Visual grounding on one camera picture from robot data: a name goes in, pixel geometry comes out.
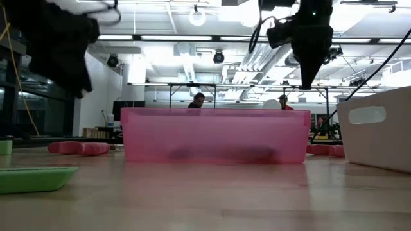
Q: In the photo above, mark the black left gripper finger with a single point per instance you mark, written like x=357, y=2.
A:
x=74, y=80

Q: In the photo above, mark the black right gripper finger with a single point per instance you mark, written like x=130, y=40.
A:
x=309, y=67

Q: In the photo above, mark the small green cup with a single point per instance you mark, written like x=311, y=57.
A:
x=5, y=147

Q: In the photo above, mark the white plastic bin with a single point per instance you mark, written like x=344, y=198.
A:
x=379, y=147

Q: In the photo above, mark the green plastic tray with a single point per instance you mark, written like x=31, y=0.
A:
x=32, y=179

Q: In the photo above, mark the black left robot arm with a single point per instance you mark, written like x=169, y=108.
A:
x=48, y=19

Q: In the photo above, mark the person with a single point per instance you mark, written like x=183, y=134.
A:
x=284, y=102
x=196, y=100

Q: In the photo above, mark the black round ceiling spotlight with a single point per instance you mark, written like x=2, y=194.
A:
x=112, y=60
x=218, y=57

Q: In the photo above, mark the silver ceiling ducts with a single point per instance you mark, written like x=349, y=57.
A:
x=257, y=61

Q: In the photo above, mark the black monitor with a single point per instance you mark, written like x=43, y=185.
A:
x=117, y=112

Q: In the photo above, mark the small white container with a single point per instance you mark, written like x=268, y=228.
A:
x=110, y=121

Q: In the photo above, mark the wooden slat stack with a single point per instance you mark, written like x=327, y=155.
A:
x=94, y=133

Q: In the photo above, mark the pink translucent plastic bin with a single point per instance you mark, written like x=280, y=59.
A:
x=224, y=134

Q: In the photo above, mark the long ceiling light bar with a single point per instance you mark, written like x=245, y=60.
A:
x=176, y=38

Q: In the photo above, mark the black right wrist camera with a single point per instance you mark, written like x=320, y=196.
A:
x=279, y=35

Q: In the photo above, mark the black table frame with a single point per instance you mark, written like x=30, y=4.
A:
x=32, y=141

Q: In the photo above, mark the black frame workbench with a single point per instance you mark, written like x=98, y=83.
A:
x=192, y=85

